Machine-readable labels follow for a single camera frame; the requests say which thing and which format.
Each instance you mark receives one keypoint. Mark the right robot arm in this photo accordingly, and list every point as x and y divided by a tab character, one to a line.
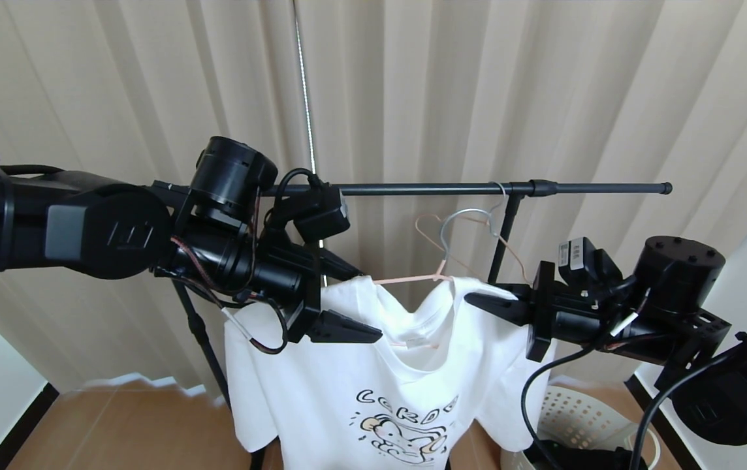
677	274

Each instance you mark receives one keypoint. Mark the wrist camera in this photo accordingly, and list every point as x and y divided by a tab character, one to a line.
321	215
579	258

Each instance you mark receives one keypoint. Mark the white laundry basket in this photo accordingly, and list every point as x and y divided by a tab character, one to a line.
582	418

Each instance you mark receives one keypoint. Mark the pink clothes hanger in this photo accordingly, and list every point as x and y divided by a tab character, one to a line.
503	190
413	279

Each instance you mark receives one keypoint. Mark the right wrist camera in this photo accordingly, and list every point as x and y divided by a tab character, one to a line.
579	258

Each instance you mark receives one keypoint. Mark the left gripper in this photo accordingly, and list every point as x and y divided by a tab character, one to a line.
269	274

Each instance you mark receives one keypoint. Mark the black garment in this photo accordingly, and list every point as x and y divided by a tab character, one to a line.
582	457

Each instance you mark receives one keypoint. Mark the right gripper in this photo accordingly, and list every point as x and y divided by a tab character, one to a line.
582	320

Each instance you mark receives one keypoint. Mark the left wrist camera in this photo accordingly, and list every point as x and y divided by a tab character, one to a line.
321	215

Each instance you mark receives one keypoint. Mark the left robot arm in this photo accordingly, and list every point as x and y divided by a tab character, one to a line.
86	228

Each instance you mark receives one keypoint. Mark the white printed T-shirt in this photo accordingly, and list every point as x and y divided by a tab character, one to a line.
347	365

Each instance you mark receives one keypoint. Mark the black clothes rack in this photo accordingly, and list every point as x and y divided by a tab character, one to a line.
445	189

